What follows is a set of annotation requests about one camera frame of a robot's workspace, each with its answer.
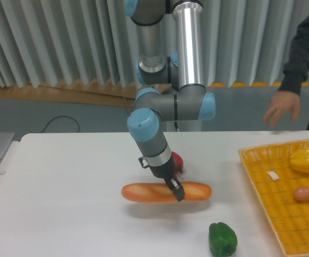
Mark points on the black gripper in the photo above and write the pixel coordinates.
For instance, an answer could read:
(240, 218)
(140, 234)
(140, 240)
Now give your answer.
(167, 172)

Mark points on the baguette bread loaf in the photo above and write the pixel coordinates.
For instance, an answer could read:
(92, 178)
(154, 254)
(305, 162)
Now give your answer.
(160, 192)

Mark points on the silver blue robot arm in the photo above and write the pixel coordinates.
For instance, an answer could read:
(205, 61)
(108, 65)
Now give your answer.
(174, 86)

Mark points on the dark grey sleeve forearm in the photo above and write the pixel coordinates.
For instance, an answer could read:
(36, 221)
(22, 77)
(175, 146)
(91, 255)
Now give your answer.
(296, 69)

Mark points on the yellow woven basket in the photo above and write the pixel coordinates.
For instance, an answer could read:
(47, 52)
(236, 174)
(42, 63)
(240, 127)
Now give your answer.
(288, 218)

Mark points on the person's bare hand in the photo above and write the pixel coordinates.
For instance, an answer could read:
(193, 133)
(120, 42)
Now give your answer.
(281, 103)

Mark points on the red bell pepper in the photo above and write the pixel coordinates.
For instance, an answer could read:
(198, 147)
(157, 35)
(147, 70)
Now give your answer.
(179, 163)

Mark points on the green bell pepper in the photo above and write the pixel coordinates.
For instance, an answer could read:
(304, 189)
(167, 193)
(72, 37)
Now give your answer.
(222, 239)

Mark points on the white paper tag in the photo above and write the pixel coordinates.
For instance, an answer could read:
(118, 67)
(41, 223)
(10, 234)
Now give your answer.
(273, 175)

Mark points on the brown cardboard sheet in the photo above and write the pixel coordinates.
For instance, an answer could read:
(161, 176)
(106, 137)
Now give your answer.
(92, 93)

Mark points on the brown egg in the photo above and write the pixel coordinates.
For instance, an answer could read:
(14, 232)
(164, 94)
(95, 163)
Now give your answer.
(301, 194)

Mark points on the yellow bell pepper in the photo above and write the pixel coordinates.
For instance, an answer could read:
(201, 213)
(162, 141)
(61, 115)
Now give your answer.
(299, 160)

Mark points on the grey pleated curtain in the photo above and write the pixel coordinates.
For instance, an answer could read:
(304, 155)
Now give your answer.
(48, 42)

